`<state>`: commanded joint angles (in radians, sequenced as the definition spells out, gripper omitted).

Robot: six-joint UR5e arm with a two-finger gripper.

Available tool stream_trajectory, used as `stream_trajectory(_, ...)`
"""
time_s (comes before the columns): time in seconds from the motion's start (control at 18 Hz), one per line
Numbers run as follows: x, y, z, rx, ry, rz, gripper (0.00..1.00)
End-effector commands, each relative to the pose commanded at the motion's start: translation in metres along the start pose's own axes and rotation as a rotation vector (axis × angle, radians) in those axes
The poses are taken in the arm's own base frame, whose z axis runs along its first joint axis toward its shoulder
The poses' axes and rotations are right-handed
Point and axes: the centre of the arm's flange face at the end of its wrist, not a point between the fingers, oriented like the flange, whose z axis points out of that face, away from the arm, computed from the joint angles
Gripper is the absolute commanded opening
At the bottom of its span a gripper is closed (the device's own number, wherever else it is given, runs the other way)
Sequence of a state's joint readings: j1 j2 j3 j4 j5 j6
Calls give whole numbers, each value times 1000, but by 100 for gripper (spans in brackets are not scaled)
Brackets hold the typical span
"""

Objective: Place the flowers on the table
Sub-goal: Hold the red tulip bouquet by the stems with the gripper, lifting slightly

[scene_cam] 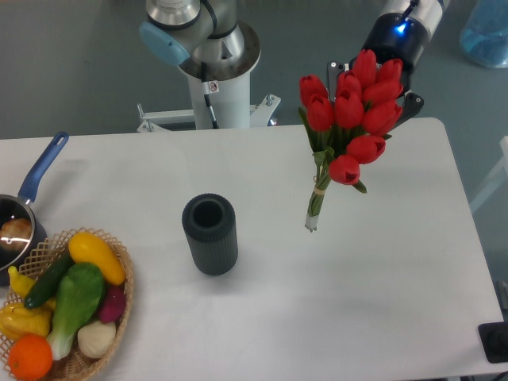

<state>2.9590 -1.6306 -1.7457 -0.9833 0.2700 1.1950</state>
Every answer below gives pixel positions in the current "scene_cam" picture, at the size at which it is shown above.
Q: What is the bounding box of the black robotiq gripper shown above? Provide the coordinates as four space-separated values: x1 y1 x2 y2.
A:
327 13 423 127

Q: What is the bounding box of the red tulip bouquet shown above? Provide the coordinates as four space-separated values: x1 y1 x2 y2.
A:
298 49 403 232

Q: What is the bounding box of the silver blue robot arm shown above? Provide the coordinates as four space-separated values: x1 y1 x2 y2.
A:
138 1 449 132

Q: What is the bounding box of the blue translucent container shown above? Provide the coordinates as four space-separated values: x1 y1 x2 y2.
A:
460 0 507 68

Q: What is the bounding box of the dark grey ribbed vase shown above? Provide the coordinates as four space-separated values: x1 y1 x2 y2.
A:
182 194 238 276

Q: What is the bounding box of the black device at edge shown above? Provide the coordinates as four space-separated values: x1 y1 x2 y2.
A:
478 321 508 364

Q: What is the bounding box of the yellow squash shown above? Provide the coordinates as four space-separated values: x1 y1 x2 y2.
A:
68 232 126 286

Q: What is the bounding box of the purple red onion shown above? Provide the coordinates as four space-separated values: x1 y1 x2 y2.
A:
97 286 126 323

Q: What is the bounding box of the green bok choy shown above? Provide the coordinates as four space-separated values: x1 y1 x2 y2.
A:
47 262 105 361

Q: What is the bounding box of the white garlic bulb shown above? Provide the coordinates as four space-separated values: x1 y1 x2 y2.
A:
77 320 116 359

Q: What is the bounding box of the dark green cucumber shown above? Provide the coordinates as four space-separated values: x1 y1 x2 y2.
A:
24 252 75 310

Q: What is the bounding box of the brown bread roll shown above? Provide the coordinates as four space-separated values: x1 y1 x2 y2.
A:
1 218 33 253

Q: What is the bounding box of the yellow banana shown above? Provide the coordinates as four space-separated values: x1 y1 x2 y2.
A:
8 266 36 298

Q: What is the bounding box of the yellow bell pepper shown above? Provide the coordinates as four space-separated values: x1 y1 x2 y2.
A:
1 302 52 341

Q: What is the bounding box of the orange fruit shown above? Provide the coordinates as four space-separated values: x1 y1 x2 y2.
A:
8 334 53 380

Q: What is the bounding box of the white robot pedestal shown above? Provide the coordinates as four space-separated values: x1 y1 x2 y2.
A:
137 68 281 133

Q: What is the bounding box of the white furniture frame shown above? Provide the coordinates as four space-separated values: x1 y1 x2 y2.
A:
469 136 507 214

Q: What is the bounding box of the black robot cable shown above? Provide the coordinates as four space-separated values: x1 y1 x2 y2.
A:
199 61 220 130

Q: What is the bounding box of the blue handled saucepan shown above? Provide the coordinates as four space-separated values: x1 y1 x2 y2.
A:
1 132 69 287

